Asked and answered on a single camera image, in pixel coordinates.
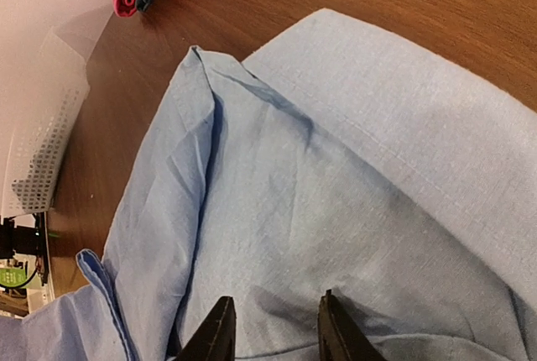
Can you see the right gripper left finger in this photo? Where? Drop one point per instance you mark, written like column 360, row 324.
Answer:
column 214, row 339

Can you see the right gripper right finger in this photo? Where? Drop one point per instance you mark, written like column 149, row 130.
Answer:
column 339, row 337

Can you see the light blue shirt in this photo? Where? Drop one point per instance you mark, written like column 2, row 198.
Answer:
column 339, row 159

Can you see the white plastic laundry basket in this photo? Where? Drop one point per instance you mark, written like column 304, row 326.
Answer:
column 58, row 86

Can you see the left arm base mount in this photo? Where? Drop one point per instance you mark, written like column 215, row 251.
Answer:
column 22, row 240

